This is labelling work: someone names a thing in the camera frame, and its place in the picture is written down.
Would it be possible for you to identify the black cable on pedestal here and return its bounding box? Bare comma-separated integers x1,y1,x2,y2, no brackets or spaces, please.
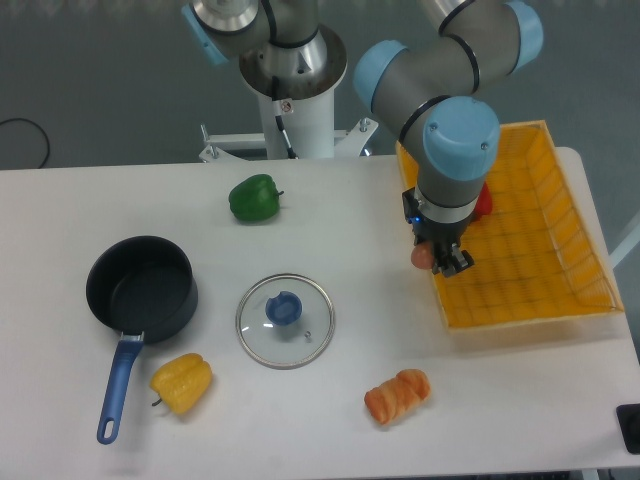
270,74,300,160

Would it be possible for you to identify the white table leg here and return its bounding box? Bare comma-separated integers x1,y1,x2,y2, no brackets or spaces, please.
609,211,640,268

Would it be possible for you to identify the glass lid blue knob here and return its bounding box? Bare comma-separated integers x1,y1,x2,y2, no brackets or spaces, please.
235,273,336,370

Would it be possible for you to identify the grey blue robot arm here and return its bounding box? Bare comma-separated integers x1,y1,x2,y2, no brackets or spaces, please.
182,1,544,277

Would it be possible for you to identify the green bell pepper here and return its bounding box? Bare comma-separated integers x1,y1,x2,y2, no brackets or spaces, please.
228,174,284,222

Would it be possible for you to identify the brown egg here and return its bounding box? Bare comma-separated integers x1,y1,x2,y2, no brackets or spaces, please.
411,242,434,270

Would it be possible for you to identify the black device at edge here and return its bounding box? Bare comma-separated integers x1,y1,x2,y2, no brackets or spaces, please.
616,403,640,455

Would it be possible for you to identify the yellow bell pepper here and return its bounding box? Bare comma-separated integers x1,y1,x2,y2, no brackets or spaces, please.
149,353,213,415

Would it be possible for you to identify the red bell pepper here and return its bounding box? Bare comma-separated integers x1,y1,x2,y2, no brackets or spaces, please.
472,183,493,221

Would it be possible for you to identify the black floor cable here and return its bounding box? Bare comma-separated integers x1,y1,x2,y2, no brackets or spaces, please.
0,117,51,170

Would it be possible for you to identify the yellow plastic basket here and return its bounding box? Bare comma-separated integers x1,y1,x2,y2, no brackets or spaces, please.
419,120,624,332

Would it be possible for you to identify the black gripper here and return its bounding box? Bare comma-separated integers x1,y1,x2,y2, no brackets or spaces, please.
402,188,475,277

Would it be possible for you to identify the orange croissant bread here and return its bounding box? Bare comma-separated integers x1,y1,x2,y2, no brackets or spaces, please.
364,369,431,426

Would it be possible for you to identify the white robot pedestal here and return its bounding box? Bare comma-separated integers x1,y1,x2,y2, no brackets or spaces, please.
198,24,379,164

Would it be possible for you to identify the black pot blue handle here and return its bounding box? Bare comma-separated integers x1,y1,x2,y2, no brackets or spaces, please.
85,236,199,445

